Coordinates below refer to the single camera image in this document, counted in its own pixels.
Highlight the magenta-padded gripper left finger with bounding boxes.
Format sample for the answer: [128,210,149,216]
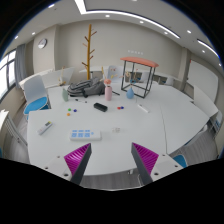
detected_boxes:
[43,143,93,186]

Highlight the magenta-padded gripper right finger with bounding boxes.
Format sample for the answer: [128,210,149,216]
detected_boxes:
[130,142,182,186]

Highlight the white chair blue seat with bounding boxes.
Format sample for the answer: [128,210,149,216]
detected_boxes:
[22,73,52,118]
[172,153,189,169]

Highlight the white remote control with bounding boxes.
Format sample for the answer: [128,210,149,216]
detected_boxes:
[36,120,54,136]

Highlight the white whiteboard eraser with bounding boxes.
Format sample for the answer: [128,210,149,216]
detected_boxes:
[137,103,150,114]

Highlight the black rectangular case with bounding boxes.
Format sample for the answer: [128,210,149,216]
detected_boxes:
[93,102,109,113]

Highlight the green vase with dried flowers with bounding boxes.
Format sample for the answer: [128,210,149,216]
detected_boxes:
[57,66,70,103]

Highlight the blue vase with dried flowers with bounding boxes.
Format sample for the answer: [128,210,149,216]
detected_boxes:
[123,68,139,100]

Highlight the pink vase with flowers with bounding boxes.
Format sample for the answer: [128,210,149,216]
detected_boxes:
[100,66,116,102]

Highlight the grey backpack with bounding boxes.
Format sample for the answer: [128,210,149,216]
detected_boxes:
[66,77,106,98]

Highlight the window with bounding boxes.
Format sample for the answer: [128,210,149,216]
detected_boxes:
[0,49,18,101]

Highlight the wooden coat rack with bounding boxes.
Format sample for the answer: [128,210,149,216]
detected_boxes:
[81,23,98,81]

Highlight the grey curtain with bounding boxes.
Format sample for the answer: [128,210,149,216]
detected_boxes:
[14,43,28,83]

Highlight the short ceiling light strip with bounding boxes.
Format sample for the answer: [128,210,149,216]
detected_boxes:
[196,38,218,58]

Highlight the long ceiling light strip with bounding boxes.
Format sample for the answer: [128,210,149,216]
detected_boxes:
[73,0,181,39]

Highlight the round ceiling spotlights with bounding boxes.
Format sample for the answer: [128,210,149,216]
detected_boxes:
[13,3,206,54]

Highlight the black frame stand orange top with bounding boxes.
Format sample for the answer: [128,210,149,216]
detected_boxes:
[119,56,160,99]

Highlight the white wall board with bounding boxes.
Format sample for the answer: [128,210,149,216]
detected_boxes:
[186,59,220,95]

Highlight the round wall clock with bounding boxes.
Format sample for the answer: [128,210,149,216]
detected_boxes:
[37,38,48,50]

